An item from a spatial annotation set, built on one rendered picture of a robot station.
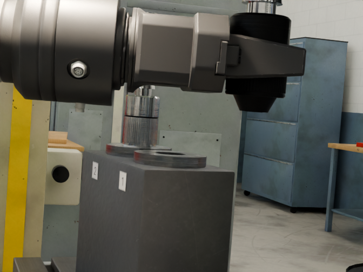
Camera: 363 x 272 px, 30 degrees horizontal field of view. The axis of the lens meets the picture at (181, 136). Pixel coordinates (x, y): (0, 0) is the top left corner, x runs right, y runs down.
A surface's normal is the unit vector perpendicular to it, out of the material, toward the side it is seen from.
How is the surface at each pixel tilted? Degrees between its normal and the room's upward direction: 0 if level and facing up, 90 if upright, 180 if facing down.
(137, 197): 90
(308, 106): 90
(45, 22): 75
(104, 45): 92
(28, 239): 90
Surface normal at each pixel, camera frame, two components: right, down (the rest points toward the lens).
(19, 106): 0.32, 0.07
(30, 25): 0.07, -0.15
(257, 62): 0.07, 0.06
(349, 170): -0.94, -0.05
